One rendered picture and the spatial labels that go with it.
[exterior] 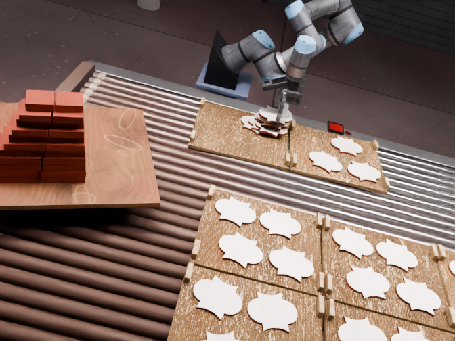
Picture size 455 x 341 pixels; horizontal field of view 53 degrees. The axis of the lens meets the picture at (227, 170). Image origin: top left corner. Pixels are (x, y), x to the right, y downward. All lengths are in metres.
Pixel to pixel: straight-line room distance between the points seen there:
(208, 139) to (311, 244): 0.61
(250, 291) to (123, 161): 0.57
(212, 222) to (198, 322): 0.37
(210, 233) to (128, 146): 0.40
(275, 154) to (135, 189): 0.69
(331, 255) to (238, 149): 0.58
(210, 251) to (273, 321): 0.28
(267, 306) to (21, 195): 0.75
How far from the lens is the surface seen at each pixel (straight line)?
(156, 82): 2.19
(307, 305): 1.39
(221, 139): 1.85
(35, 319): 1.27
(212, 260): 1.39
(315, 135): 2.08
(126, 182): 1.42
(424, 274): 1.69
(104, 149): 1.53
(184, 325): 1.25
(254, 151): 1.84
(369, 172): 1.97
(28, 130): 1.29
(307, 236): 1.57
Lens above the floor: 1.99
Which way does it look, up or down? 38 degrees down
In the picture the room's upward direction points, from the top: 16 degrees clockwise
